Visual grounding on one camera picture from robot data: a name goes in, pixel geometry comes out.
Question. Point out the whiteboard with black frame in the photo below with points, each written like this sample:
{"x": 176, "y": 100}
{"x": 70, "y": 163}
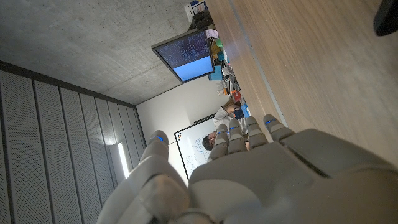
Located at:
{"x": 192, "y": 149}

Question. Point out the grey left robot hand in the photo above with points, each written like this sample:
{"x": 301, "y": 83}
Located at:
{"x": 264, "y": 180}

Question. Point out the black computer monitor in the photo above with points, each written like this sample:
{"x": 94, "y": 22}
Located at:
{"x": 186, "y": 56}

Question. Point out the dark blue mug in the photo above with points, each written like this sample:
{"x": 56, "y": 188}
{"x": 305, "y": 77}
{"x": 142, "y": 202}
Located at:
{"x": 238, "y": 113}

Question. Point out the black orange clamp pliers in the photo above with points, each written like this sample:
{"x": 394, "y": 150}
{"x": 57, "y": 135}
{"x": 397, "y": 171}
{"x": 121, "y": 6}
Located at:
{"x": 387, "y": 18}

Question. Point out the seated person grey shirt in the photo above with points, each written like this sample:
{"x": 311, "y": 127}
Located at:
{"x": 222, "y": 116}

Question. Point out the long ceiling light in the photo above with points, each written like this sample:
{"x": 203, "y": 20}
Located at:
{"x": 123, "y": 160}

